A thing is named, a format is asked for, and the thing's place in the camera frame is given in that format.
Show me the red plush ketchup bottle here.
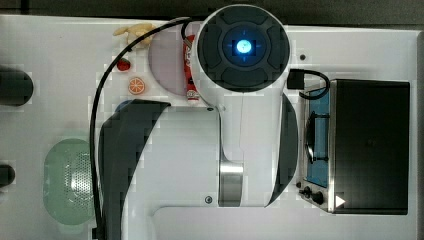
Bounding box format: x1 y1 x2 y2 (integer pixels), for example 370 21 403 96
183 35 200 106

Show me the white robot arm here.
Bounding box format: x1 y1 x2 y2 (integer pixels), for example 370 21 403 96
95 4 298 240

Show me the grey round plate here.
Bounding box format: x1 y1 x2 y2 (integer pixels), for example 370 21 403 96
148 26 195 99

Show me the orange slice toy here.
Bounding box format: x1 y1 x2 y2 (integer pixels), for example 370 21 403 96
128 77 145 95

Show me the blue bowl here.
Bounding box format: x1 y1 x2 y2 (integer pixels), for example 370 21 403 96
115 100 132 112

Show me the red toy strawberry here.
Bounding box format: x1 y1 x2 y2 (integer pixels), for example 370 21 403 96
117 58 131 71

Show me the yellow plush banana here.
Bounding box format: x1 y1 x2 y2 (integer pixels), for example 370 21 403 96
113 23 155 48

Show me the silver toaster oven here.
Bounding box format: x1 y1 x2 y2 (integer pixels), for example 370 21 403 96
297 79 410 215

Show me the green perforated colander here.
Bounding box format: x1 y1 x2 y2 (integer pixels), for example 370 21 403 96
43 139 94 225

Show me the black frying pan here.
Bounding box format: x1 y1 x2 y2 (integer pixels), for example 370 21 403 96
0 67 34 106

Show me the dark grey cup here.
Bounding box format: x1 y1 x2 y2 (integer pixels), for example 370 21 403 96
0 165 15 187

